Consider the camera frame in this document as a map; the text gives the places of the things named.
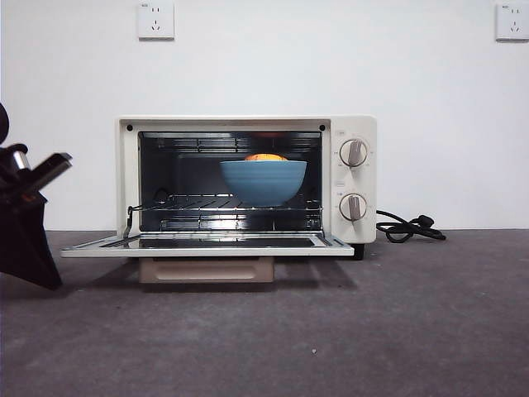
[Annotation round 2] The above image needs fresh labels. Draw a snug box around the blue ribbed bowl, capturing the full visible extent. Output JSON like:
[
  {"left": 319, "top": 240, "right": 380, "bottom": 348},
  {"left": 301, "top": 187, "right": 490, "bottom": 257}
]
[{"left": 219, "top": 160, "right": 308, "bottom": 207}]

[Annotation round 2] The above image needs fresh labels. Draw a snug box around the metal wire oven rack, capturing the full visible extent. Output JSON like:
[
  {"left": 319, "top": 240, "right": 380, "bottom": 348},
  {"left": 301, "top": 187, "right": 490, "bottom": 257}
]
[{"left": 136, "top": 193, "right": 323, "bottom": 217}]

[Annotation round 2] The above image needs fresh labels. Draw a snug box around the white wall socket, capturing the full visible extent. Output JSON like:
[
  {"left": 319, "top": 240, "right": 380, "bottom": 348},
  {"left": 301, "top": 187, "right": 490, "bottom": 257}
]
[
  {"left": 137, "top": 2, "right": 175, "bottom": 41},
  {"left": 495, "top": 2, "right": 529, "bottom": 42}
]

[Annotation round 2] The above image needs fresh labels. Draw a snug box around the cream Toshiba toaster oven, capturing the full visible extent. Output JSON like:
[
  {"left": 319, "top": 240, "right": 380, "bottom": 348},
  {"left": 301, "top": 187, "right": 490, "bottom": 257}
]
[{"left": 115, "top": 114, "right": 378, "bottom": 261}]

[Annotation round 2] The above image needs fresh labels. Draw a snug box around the glass oven door beige handle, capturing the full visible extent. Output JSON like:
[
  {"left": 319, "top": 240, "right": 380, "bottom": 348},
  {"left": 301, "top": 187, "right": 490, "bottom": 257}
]
[{"left": 60, "top": 230, "right": 355, "bottom": 285}]

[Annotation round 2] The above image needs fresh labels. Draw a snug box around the left wrist grey camera box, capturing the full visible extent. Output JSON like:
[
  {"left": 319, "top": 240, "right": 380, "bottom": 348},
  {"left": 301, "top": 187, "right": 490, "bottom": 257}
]
[{"left": 28, "top": 151, "right": 74, "bottom": 195}]

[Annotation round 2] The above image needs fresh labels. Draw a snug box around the red yellow apple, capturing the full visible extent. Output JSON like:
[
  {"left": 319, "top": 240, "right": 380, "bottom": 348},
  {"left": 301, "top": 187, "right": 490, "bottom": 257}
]
[{"left": 244, "top": 153, "right": 288, "bottom": 163}]

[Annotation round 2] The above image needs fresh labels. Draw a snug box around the beige oven knob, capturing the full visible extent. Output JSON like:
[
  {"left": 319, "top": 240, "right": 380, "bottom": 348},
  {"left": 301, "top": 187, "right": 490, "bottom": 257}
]
[
  {"left": 339, "top": 193, "right": 368, "bottom": 222},
  {"left": 339, "top": 139, "right": 369, "bottom": 169}
]

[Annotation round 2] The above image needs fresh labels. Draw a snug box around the black oven power cable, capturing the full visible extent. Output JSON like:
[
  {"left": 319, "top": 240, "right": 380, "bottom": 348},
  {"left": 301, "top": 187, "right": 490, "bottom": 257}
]
[{"left": 374, "top": 209, "right": 447, "bottom": 244}]

